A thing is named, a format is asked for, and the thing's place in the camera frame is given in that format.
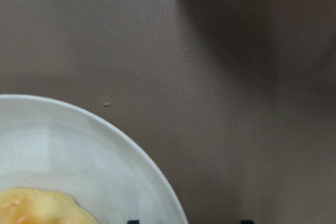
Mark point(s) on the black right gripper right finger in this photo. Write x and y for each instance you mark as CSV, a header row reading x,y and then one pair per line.
x,y
247,222

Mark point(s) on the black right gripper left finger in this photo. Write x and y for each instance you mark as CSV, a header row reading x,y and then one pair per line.
x,y
133,222

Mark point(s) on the glazed braided donut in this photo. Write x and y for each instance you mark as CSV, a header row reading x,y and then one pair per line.
x,y
28,205

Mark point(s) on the white round plate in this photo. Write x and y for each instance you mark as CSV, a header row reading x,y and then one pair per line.
x,y
53,145

